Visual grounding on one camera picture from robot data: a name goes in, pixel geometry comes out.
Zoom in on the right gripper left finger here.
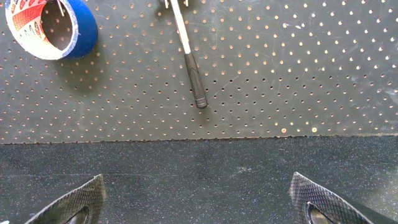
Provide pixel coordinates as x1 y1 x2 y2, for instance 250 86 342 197
21 174 107 224

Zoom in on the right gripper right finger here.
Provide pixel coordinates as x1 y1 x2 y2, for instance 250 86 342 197
288 171 398 224

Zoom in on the hammer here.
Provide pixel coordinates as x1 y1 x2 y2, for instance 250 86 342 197
169 0 209 110

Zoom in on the roll of blue tape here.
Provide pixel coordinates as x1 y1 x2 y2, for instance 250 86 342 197
4 0 99 61

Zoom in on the black pegboard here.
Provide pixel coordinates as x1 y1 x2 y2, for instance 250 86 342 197
0 0 398 145

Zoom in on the metal hook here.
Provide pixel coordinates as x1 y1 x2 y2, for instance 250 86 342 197
55 0 66 17
164 0 190 9

